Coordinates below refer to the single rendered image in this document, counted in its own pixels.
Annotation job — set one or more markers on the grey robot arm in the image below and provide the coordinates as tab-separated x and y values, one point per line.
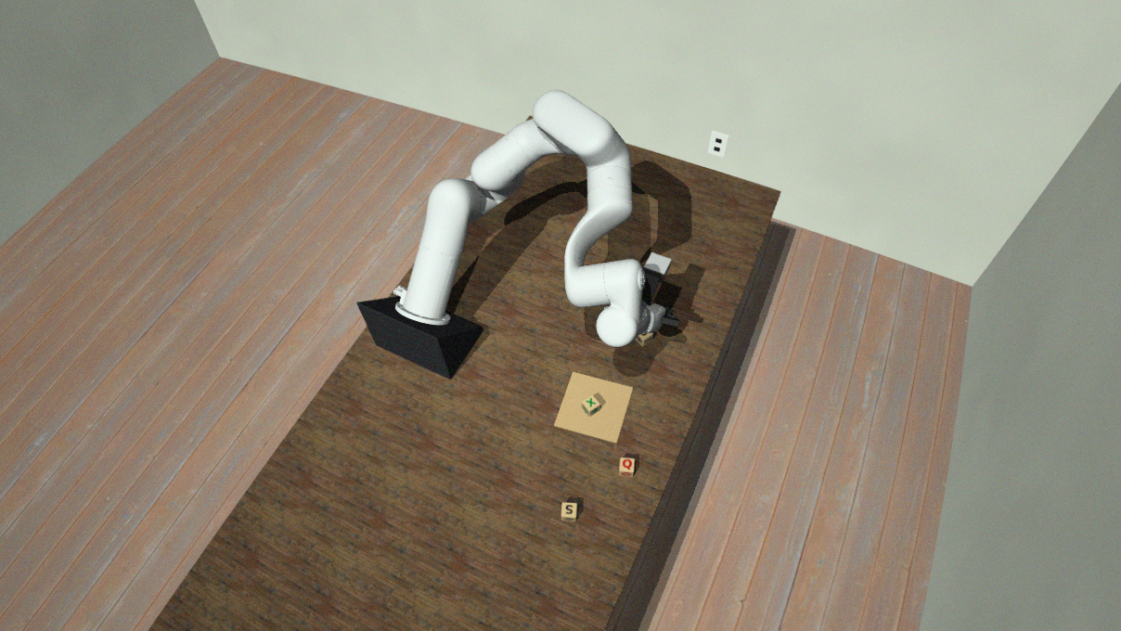
497	173

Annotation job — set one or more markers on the cream flat mat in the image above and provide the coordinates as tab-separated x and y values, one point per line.
606	424

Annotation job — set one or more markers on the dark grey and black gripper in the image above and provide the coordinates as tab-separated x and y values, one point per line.
660	315

